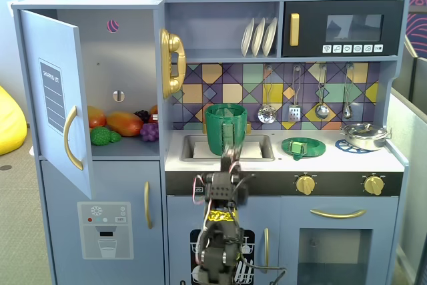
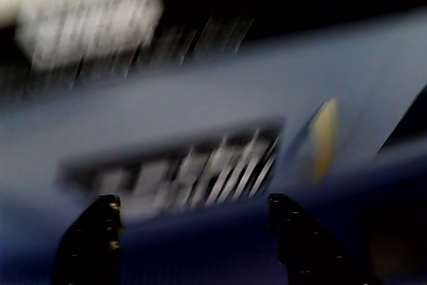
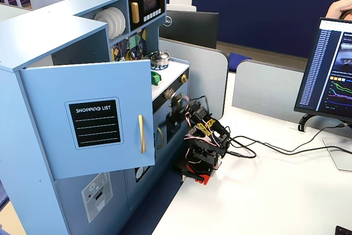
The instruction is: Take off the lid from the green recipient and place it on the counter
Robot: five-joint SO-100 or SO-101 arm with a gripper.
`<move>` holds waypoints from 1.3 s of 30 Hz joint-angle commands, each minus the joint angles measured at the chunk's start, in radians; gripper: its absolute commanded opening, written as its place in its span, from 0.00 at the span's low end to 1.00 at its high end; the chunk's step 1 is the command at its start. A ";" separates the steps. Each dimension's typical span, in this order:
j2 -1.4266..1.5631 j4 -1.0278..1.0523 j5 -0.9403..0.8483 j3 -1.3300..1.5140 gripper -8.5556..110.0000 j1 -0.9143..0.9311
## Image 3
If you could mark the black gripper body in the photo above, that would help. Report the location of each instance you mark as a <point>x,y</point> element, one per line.
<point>176,107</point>

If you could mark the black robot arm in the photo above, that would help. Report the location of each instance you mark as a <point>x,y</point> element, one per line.
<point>209,138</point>

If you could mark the green toy recipient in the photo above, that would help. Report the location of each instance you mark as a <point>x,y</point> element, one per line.
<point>155,78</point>

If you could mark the bystander hand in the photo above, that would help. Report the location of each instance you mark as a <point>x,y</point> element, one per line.
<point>336,8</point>

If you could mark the gold stove knob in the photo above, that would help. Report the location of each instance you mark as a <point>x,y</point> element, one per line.
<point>183,78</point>

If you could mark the grey desk partition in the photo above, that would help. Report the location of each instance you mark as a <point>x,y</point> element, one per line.
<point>269,89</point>
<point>206,81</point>

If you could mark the steel toy pot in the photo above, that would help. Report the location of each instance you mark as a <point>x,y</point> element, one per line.
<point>159,58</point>

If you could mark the red table clamp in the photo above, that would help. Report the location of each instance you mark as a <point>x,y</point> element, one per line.
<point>200,177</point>

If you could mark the hanging toy utensils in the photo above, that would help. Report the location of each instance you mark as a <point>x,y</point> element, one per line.
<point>136,46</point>

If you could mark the blue office chair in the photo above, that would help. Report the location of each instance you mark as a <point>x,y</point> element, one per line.
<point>237,60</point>

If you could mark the black dish rack sticker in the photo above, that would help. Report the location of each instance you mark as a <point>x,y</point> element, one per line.
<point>140,173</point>

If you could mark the black Dell monitor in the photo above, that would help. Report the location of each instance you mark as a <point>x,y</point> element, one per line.
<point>189,28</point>

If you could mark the blue fridge door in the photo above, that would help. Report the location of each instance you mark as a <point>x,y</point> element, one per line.
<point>88,125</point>

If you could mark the white toy plate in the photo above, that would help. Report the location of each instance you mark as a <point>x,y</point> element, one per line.
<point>122,20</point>
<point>115,21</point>
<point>102,23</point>

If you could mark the blue toy kitchen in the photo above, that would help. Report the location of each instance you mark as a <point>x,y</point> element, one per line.
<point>41,39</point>

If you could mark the computer monitor with graphs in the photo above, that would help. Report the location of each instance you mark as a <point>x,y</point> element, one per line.
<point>330,67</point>

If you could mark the dark flat device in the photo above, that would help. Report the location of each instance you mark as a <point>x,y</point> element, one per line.
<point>343,230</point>

